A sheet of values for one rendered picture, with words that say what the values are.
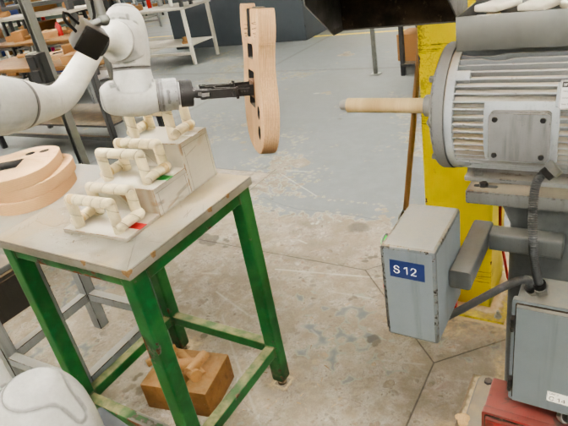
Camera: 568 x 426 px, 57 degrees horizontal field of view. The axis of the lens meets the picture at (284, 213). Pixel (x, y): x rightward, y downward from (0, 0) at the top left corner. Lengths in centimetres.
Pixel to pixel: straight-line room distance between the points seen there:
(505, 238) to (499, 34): 38
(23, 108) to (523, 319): 102
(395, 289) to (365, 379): 130
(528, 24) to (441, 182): 131
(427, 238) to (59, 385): 72
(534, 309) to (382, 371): 124
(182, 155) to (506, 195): 100
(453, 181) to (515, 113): 126
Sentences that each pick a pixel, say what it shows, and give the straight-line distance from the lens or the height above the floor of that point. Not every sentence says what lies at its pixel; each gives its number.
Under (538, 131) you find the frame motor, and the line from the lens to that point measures 100.
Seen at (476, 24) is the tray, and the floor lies 142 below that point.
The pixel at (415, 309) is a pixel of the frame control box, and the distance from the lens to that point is 98.
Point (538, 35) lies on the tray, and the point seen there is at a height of 140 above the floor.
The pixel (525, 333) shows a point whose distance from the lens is 115.
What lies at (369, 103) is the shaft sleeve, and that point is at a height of 126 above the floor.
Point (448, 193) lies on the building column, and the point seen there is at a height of 58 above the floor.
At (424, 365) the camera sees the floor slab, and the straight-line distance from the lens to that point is 229.
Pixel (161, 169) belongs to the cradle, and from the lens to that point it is 166.
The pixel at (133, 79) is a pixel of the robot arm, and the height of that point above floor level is 134.
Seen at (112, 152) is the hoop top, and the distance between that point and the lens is 169.
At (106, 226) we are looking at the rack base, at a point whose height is 94.
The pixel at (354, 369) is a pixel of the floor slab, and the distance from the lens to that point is 228.
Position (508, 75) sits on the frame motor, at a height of 133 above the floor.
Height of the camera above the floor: 162
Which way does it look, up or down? 27 degrees down
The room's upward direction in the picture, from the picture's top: 11 degrees counter-clockwise
